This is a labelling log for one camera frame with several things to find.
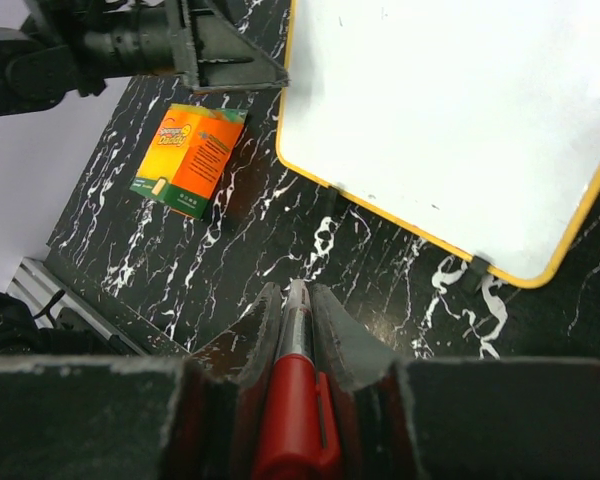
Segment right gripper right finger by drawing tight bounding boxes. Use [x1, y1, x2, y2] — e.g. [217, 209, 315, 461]
[310, 284, 421, 479]

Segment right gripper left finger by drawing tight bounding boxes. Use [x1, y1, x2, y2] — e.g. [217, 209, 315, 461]
[159, 282, 282, 479]

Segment orange sponge package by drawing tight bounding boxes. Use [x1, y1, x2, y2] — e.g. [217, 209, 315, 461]
[130, 104, 248, 219]

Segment red capped marker pen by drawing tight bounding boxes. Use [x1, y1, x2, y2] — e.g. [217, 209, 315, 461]
[251, 279, 344, 479]

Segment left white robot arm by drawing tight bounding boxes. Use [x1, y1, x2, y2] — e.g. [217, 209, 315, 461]
[0, 1, 289, 116]

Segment aluminium front rail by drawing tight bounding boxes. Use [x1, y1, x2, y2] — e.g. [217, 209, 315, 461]
[7, 258, 149, 356]

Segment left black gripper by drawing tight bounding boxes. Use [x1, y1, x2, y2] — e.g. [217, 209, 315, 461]
[24, 1, 289, 97]

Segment yellow framed whiteboard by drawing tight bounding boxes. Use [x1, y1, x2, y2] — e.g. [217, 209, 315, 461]
[276, 1, 600, 289]

